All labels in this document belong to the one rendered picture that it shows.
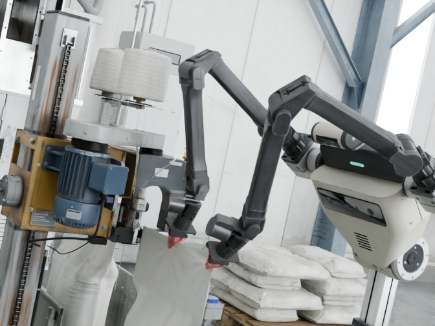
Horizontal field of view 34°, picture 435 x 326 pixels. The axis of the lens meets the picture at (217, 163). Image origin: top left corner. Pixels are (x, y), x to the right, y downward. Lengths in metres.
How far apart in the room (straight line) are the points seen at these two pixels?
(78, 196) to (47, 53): 0.51
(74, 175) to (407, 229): 1.04
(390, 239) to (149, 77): 0.91
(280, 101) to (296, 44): 6.20
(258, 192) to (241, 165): 5.77
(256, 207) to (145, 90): 0.59
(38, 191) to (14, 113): 2.82
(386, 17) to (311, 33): 0.87
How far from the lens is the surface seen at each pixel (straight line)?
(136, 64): 2.34
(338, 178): 2.34
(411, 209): 2.23
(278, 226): 8.19
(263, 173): 1.93
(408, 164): 1.98
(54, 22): 2.48
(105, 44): 5.77
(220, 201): 7.67
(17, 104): 5.24
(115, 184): 2.26
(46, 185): 2.46
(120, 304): 3.43
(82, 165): 2.29
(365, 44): 8.58
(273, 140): 1.87
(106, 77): 2.58
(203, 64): 2.24
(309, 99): 1.81
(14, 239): 2.52
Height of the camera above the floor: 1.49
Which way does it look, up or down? 3 degrees down
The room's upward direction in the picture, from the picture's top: 12 degrees clockwise
